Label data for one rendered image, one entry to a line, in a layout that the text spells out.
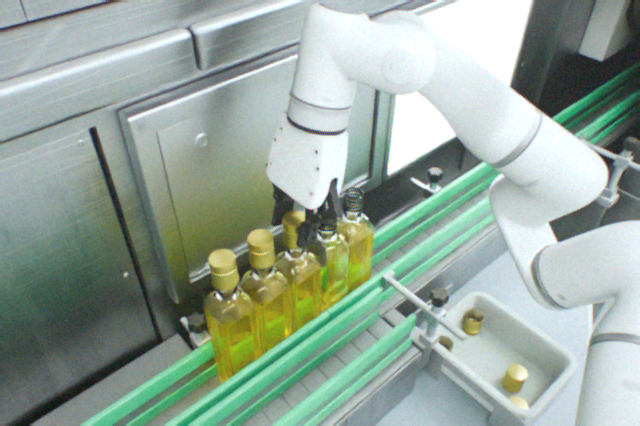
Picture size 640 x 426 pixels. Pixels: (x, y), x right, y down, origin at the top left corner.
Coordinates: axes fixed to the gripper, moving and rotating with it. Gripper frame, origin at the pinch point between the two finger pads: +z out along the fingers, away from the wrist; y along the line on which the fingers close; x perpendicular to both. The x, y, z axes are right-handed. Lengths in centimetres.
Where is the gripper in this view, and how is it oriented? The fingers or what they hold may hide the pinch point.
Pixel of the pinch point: (295, 222)
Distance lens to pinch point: 74.3
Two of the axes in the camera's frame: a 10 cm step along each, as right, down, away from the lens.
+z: -1.9, 8.3, 5.2
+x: 7.3, -2.3, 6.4
